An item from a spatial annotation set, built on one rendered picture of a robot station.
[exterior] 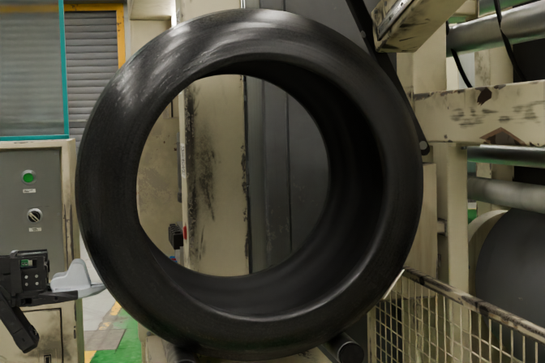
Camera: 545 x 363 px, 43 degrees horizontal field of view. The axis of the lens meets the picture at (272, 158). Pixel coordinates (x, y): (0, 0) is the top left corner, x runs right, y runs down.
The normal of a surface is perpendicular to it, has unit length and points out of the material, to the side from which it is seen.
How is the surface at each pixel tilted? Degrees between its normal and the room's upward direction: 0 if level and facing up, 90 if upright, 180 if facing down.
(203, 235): 90
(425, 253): 90
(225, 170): 90
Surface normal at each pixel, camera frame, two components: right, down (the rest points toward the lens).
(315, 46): 0.29, -0.13
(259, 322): 0.22, 0.23
